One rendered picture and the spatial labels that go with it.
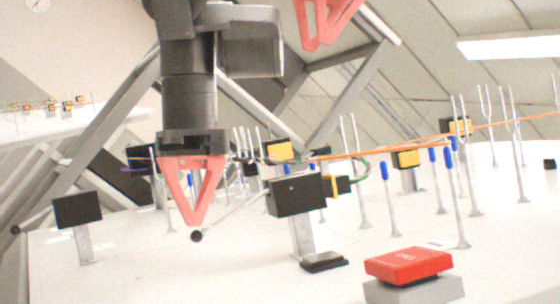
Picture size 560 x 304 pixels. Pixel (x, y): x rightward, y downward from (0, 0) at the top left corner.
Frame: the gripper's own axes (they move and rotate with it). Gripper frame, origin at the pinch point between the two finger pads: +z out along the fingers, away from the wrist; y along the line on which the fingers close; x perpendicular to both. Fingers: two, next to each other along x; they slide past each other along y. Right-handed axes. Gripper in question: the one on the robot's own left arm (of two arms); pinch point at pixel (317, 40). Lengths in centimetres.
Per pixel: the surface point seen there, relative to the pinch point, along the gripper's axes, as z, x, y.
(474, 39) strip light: -107, -193, 313
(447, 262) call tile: 19.2, -6.6, -24.9
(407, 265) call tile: 20.0, -3.4, -25.0
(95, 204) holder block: 24.9, 18.0, 27.1
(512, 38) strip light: -105, -200, 282
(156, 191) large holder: 23, 6, 73
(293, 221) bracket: 19.8, -1.8, -1.0
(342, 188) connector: 15.1, -6.3, -1.3
